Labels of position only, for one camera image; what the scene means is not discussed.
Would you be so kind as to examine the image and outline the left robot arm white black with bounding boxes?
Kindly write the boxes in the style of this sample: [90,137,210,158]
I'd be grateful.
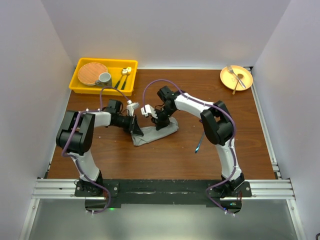
[56,99,144,196]

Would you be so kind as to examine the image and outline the silver knife on plate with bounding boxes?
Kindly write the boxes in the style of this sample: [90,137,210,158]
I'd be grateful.
[232,73,244,95]

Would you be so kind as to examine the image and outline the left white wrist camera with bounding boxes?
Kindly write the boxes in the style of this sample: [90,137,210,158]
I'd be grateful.
[126,100,140,117]

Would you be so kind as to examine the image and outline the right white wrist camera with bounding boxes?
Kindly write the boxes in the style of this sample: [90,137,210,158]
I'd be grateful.
[140,104,158,119]

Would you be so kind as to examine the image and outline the gold spoon black handle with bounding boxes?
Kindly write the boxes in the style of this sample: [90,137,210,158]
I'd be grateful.
[114,68,128,89]

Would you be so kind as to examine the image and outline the silver fork on plate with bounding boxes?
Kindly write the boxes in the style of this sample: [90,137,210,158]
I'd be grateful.
[226,65,246,89]

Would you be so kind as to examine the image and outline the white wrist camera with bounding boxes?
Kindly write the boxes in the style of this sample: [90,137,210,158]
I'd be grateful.
[140,104,158,119]
[126,100,140,117]

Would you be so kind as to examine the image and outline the tan round plate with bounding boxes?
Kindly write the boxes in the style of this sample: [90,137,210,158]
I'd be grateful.
[219,65,254,92]

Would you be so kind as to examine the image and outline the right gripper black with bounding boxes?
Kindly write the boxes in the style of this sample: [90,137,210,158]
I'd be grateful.
[150,105,176,131]

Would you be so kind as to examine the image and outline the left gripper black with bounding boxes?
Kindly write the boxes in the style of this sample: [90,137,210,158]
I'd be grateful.
[113,113,143,136]

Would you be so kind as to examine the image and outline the grey ceramic mug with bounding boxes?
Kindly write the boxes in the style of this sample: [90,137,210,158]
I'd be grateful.
[95,72,112,87]

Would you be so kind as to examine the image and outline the yellow plastic bin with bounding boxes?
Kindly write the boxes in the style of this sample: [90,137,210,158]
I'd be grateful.
[69,57,138,96]

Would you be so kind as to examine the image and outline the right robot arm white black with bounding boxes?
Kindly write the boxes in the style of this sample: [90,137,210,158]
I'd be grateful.
[142,86,244,197]

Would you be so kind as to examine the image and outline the round wooden plate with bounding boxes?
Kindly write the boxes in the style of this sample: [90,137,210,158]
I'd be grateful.
[77,62,108,86]

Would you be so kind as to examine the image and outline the blue metallic fork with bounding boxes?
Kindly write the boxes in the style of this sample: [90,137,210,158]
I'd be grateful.
[194,132,205,154]

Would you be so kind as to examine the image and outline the grey cloth napkin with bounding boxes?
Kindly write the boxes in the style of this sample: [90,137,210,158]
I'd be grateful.
[131,117,179,147]

